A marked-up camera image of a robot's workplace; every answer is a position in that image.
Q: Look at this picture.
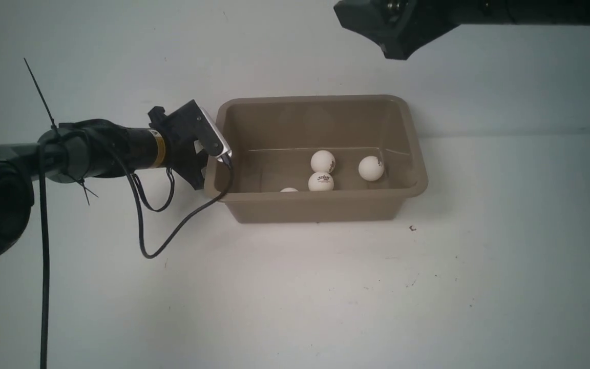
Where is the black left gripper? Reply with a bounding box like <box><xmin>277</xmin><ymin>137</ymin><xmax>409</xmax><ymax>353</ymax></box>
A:
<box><xmin>148</xmin><ymin>100</ymin><xmax>206</xmax><ymax>191</ymax></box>

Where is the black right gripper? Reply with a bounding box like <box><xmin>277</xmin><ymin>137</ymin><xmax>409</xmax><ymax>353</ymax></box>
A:
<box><xmin>334</xmin><ymin>1</ymin><xmax>590</xmax><ymax>60</ymax></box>

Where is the tan plastic bin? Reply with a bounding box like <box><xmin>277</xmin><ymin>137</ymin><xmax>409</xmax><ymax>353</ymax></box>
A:
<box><xmin>204</xmin><ymin>94</ymin><xmax>429</xmax><ymax>223</ymax></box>

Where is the white front ball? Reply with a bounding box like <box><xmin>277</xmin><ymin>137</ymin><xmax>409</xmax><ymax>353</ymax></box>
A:
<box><xmin>310</xmin><ymin>150</ymin><xmax>336</xmax><ymax>173</ymax></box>
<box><xmin>308</xmin><ymin>171</ymin><xmax>334</xmax><ymax>192</ymax></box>

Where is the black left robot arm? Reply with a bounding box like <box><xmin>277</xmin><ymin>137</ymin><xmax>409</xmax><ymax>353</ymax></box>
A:
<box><xmin>0</xmin><ymin>101</ymin><xmax>228</xmax><ymax>255</ymax></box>

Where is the black zip tie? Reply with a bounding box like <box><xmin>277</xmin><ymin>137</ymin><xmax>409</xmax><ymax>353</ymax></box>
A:
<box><xmin>23</xmin><ymin>57</ymin><xmax>98</xmax><ymax>206</ymax></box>

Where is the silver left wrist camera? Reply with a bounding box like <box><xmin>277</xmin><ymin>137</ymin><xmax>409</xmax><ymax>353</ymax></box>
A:
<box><xmin>194</xmin><ymin>107</ymin><xmax>233</xmax><ymax>165</ymax></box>

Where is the black left camera cable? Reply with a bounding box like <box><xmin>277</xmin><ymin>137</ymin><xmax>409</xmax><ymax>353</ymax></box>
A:
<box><xmin>38</xmin><ymin>128</ymin><xmax>234</xmax><ymax>369</ymax></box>

